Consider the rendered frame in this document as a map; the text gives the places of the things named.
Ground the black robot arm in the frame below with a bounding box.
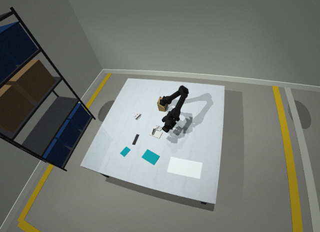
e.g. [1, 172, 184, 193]
[159, 85, 189, 129]

